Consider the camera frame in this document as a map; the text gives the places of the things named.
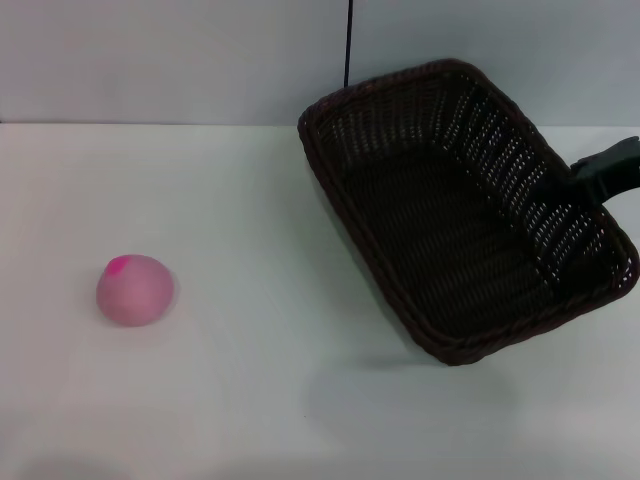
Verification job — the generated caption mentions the dark brown woven basket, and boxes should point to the dark brown woven basket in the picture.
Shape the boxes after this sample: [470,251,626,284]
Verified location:
[297,57,640,367]

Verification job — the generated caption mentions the pink peach toy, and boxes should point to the pink peach toy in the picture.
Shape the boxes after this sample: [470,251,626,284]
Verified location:
[95,253,175,329]

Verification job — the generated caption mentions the black vertical wall strip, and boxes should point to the black vertical wall strip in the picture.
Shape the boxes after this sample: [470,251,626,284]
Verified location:
[342,0,355,89]

